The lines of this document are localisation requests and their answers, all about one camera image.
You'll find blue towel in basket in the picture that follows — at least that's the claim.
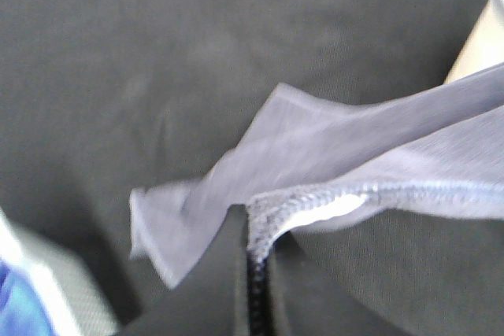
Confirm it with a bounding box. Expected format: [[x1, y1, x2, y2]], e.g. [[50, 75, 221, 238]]
[[1, 261, 54, 336]]

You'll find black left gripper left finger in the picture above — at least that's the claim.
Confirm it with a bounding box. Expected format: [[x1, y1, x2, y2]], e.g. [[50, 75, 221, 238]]
[[121, 205, 249, 335]]

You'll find white plastic storage box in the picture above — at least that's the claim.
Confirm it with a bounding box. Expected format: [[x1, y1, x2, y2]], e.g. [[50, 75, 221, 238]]
[[444, 0, 503, 83]]

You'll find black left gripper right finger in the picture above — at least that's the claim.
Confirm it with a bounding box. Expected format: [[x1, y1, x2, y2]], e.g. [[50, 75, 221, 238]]
[[268, 210, 503, 335]]

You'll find grey towel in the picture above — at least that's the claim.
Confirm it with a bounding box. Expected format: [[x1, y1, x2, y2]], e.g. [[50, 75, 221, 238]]
[[130, 65, 503, 287]]

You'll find black table cloth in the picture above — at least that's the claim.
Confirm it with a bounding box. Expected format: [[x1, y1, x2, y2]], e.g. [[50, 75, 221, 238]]
[[1, 0, 503, 335]]

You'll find grey perforated laundry basket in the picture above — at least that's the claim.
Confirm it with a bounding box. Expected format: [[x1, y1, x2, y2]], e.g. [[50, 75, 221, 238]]
[[1, 214, 120, 335]]

